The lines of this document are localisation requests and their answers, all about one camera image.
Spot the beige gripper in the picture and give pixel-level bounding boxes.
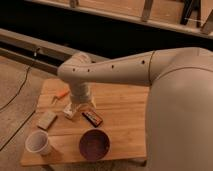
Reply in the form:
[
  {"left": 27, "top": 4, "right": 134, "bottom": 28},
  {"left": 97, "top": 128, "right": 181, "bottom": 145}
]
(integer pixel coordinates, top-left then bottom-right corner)
[{"left": 69, "top": 82, "right": 94, "bottom": 109}]

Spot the white ceramic cup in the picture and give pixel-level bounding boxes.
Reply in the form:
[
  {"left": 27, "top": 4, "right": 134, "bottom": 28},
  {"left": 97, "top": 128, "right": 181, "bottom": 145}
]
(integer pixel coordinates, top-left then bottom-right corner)
[{"left": 25, "top": 130, "right": 51, "bottom": 155}]

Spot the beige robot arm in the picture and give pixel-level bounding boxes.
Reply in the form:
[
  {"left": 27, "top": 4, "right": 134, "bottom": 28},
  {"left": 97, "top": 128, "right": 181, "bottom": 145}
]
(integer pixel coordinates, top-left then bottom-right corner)
[{"left": 57, "top": 47, "right": 213, "bottom": 171}]

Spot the white small box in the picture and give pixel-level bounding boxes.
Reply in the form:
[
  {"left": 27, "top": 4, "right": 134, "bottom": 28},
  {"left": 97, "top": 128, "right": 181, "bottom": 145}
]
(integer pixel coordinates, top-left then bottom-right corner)
[{"left": 63, "top": 103, "right": 80, "bottom": 119}]

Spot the black chocolate bar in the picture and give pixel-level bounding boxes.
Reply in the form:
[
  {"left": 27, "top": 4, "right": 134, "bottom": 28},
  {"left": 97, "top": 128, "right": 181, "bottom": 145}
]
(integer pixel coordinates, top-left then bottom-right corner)
[{"left": 82, "top": 111, "right": 103, "bottom": 127}]

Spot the tan sponge block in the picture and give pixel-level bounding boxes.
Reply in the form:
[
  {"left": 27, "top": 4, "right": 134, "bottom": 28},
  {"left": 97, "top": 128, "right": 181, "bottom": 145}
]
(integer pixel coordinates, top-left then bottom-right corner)
[{"left": 37, "top": 111, "right": 57, "bottom": 130}]

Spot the dark brown bowl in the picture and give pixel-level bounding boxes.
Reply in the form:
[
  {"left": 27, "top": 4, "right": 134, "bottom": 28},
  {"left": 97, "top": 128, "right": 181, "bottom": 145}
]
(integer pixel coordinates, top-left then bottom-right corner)
[{"left": 79, "top": 129, "right": 110, "bottom": 161}]

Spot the black cable on floor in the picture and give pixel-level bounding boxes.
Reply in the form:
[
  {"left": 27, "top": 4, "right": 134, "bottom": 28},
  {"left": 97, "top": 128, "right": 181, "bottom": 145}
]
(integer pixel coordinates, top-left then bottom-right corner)
[{"left": 0, "top": 47, "right": 42, "bottom": 112}]

